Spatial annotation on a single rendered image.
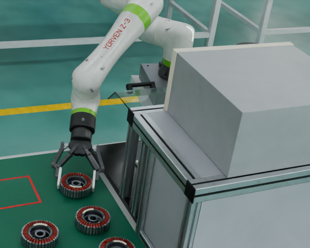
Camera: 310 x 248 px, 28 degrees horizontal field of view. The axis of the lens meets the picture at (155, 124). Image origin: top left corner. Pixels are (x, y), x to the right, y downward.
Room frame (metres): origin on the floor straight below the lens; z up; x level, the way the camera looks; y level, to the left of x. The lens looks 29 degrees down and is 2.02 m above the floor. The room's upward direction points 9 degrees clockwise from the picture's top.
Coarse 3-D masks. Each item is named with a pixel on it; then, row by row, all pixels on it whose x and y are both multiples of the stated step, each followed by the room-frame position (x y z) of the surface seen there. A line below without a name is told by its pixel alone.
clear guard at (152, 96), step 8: (152, 88) 1.95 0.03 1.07; (160, 88) 1.96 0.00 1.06; (112, 96) 1.91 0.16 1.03; (120, 96) 1.85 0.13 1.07; (128, 96) 1.86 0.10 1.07; (136, 96) 1.87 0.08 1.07; (144, 96) 1.88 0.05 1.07; (152, 96) 1.88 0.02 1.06; (160, 96) 1.89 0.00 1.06; (128, 104) 1.80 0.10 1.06; (136, 104) 1.81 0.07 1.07; (144, 104) 1.82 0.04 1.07; (152, 104) 1.83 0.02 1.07; (160, 104) 1.84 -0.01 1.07
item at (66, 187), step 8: (64, 176) 1.74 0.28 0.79; (72, 176) 1.75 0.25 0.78; (80, 176) 1.75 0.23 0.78; (88, 176) 1.76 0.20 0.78; (64, 184) 1.69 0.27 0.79; (72, 184) 1.71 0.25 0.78; (80, 184) 1.72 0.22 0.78; (88, 184) 1.71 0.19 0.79; (64, 192) 1.67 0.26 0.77; (72, 192) 1.66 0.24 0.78; (80, 192) 1.67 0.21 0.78; (88, 192) 1.69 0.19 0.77
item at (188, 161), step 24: (144, 120) 1.62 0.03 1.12; (168, 120) 1.65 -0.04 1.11; (168, 144) 1.51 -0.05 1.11; (192, 144) 1.53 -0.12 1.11; (168, 168) 1.43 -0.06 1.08; (192, 168) 1.40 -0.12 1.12; (216, 168) 1.42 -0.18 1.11; (288, 168) 1.48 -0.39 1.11; (192, 192) 1.31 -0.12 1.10; (216, 192) 1.34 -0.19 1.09; (240, 192) 1.38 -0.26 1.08
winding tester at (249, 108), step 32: (192, 64) 1.63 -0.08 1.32; (224, 64) 1.66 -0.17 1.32; (256, 64) 1.70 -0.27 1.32; (288, 64) 1.74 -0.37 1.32; (192, 96) 1.59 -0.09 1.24; (224, 96) 1.46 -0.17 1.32; (256, 96) 1.48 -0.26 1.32; (288, 96) 1.51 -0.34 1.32; (192, 128) 1.56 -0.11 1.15; (224, 128) 1.43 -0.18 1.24; (256, 128) 1.41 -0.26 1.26; (288, 128) 1.46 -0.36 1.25; (224, 160) 1.40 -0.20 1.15; (256, 160) 1.42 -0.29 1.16; (288, 160) 1.47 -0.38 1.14
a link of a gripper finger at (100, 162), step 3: (96, 147) 1.84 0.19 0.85; (99, 147) 1.85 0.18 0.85; (96, 150) 1.83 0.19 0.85; (96, 153) 1.82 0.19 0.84; (99, 153) 1.83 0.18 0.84; (96, 156) 1.83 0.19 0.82; (99, 156) 1.81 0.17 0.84; (99, 159) 1.80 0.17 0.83; (99, 162) 1.80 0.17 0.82; (102, 162) 1.80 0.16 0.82; (99, 165) 1.80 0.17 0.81; (102, 165) 1.79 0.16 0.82; (102, 168) 1.78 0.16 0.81
